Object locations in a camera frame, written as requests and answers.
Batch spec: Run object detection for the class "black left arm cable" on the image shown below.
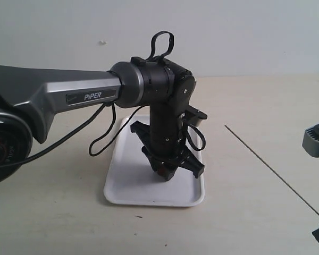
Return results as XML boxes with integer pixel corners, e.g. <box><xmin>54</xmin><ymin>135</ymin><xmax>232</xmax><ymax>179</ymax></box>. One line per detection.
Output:
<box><xmin>0</xmin><ymin>30</ymin><xmax>204</xmax><ymax>171</ymax></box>

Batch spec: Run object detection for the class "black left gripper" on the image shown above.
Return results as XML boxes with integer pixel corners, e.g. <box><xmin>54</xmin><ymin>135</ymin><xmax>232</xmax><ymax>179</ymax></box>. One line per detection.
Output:
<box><xmin>130</xmin><ymin>103</ymin><xmax>207</xmax><ymax>181</ymax></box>

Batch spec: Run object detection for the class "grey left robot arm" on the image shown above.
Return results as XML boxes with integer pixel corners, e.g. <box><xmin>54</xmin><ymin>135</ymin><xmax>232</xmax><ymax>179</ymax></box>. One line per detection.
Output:
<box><xmin>0</xmin><ymin>57</ymin><xmax>207</xmax><ymax>182</ymax></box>

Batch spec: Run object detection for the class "thin metal skewer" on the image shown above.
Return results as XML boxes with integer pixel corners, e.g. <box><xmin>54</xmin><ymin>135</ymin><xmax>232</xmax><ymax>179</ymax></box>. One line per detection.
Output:
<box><xmin>224</xmin><ymin>124</ymin><xmax>319</xmax><ymax>217</ymax></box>

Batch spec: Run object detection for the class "white rectangular plastic tray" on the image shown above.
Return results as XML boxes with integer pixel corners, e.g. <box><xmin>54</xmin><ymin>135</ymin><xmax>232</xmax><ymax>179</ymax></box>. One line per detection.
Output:
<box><xmin>103</xmin><ymin>115</ymin><xmax>205</xmax><ymax>208</ymax></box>

